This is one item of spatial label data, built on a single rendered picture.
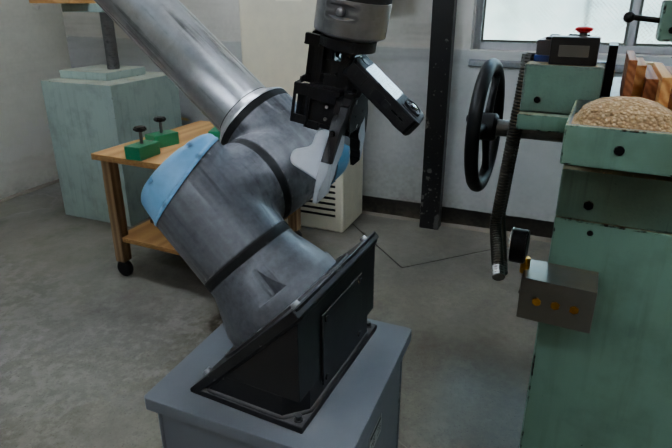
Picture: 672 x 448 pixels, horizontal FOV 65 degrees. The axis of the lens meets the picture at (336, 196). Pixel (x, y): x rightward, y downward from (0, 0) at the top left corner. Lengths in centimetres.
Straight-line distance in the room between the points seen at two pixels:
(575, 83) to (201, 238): 71
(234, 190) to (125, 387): 111
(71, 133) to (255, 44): 102
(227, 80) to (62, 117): 210
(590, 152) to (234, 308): 55
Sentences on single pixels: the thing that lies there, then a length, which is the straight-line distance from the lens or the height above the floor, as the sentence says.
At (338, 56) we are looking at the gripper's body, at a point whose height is 100.
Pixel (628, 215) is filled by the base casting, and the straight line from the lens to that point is 101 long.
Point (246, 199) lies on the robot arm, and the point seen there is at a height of 81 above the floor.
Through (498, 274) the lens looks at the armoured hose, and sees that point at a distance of 109.
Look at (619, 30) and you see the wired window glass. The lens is 259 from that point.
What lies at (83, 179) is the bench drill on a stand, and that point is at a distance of 298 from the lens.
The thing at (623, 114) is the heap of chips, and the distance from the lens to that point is 86.
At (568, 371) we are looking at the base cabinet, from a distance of 116.
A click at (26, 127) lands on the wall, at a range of 360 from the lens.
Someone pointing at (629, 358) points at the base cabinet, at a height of 46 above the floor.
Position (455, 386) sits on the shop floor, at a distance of 170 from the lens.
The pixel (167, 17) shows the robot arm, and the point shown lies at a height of 104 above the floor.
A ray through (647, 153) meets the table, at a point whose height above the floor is 87.
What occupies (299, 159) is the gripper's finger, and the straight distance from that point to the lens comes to 68.
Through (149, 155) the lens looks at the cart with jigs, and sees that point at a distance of 206.
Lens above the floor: 107
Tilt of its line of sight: 20 degrees down
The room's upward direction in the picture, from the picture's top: straight up
